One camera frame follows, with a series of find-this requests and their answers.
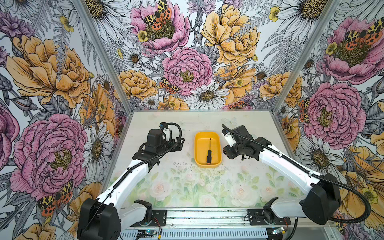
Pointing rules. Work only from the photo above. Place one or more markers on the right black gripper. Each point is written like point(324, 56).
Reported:
point(229, 153)

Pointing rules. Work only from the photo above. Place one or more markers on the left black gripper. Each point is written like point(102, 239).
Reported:
point(178, 147)

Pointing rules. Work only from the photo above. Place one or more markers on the black orange handled screwdriver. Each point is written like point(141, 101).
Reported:
point(209, 155)

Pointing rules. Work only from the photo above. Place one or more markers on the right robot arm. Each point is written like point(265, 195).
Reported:
point(321, 198)

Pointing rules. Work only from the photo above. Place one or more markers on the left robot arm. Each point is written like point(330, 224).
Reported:
point(117, 194)

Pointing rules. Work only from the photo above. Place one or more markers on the yellow plastic bin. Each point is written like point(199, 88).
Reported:
point(201, 149)

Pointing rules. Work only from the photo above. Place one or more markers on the left green circuit board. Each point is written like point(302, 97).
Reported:
point(147, 234)

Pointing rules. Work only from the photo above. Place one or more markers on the green circuit board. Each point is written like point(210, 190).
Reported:
point(278, 231)
point(147, 234)

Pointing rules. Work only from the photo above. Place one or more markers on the right green circuit board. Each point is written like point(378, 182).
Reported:
point(278, 231)

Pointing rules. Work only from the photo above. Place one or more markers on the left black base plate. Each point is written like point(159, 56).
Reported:
point(158, 218)

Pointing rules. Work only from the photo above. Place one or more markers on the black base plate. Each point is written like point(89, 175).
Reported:
point(158, 218)
point(260, 217)

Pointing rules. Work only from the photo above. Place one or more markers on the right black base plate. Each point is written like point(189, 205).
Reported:
point(260, 217)

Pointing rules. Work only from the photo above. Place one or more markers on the aluminium mounting rail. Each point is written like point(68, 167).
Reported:
point(210, 217)

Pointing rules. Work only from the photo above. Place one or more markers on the white slotted cable duct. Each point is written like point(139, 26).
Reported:
point(200, 234)

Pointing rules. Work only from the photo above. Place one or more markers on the right aluminium corner post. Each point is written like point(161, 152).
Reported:
point(319, 28)

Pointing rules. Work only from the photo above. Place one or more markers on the aluminium corner post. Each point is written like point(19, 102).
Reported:
point(319, 28)
point(92, 31)

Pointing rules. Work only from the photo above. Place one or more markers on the left aluminium corner post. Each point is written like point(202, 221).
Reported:
point(92, 31)

